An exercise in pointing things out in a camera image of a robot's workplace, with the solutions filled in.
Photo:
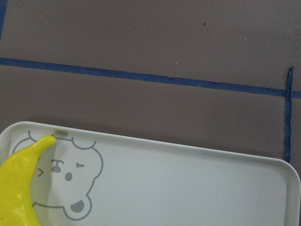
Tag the white bear plate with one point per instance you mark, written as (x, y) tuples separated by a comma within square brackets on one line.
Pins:
[(90, 178)]

